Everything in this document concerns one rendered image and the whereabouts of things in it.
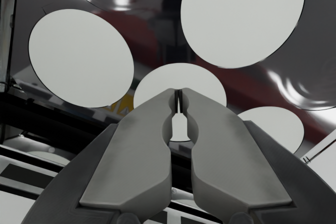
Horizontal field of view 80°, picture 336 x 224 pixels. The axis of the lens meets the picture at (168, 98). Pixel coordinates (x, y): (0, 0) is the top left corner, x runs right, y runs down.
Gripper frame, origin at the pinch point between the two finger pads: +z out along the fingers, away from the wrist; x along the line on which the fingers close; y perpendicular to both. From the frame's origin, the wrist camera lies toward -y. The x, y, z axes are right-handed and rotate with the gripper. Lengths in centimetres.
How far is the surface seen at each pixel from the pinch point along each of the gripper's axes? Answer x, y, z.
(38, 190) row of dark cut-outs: -13.3, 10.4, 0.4
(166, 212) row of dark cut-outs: -1.7, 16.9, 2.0
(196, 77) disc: 1.9, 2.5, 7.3
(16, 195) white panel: -14.7, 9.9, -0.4
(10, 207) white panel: -14.6, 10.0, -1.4
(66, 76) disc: -11.2, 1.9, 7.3
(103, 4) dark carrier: -6.0, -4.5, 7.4
